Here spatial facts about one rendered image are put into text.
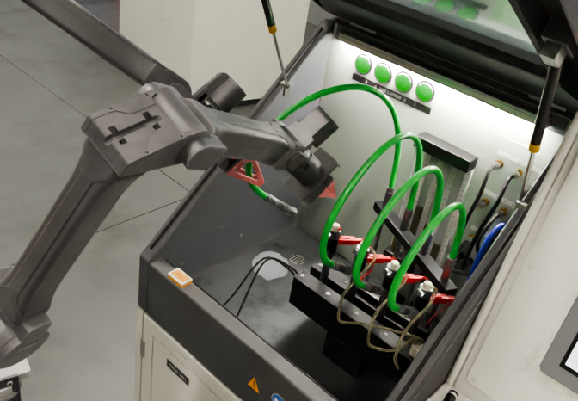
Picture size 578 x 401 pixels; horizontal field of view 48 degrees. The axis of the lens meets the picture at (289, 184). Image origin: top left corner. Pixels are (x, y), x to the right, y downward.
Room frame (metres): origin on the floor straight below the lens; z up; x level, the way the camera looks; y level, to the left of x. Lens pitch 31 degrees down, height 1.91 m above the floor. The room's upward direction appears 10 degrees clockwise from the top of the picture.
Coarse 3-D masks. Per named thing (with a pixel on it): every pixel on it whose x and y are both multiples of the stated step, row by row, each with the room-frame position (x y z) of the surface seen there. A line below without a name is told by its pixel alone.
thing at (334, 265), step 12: (408, 132) 1.16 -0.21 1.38; (384, 144) 1.10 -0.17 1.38; (420, 144) 1.20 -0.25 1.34; (372, 156) 1.07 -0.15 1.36; (420, 156) 1.21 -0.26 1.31; (360, 168) 1.05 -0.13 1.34; (420, 168) 1.22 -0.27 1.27; (348, 192) 1.02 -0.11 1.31; (336, 204) 1.01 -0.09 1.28; (408, 204) 1.24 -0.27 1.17; (336, 216) 1.00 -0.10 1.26; (408, 216) 1.23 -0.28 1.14; (324, 228) 0.99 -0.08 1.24; (324, 240) 0.99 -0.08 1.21; (324, 252) 0.99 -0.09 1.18; (324, 264) 1.01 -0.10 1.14; (336, 264) 1.03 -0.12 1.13
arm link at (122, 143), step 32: (160, 96) 0.68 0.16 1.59; (96, 128) 0.61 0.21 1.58; (128, 128) 0.62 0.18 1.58; (160, 128) 0.64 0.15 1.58; (192, 128) 0.65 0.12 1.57; (96, 160) 0.60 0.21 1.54; (128, 160) 0.58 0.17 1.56; (160, 160) 0.62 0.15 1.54; (64, 192) 0.61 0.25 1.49; (96, 192) 0.59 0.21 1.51; (64, 224) 0.60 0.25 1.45; (96, 224) 0.62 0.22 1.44; (32, 256) 0.60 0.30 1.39; (64, 256) 0.61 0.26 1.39; (0, 288) 0.61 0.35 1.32; (32, 288) 0.60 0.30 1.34; (32, 320) 0.61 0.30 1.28; (0, 352) 0.58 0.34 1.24; (32, 352) 0.63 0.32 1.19
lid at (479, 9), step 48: (336, 0) 1.43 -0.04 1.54; (384, 0) 1.28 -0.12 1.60; (432, 0) 1.11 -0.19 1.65; (480, 0) 0.98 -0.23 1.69; (528, 0) 0.87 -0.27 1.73; (576, 0) 0.81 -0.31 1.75; (432, 48) 1.37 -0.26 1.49; (480, 48) 1.19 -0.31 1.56; (528, 48) 1.07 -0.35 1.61; (576, 48) 0.93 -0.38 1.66; (576, 96) 1.13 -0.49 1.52
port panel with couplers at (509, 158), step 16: (496, 144) 1.27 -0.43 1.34; (512, 144) 1.25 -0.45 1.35; (496, 160) 1.26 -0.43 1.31; (512, 160) 1.24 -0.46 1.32; (544, 160) 1.20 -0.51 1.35; (496, 176) 1.26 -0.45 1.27; (496, 192) 1.25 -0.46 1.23; (512, 192) 1.23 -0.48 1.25; (480, 208) 1.26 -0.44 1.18; (496, 208) 1.24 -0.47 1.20; (512, 208) 1.22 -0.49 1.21; (480, 224) 1.25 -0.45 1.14; (496, 224) 1.23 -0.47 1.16; (464, 240) 1.24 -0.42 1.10
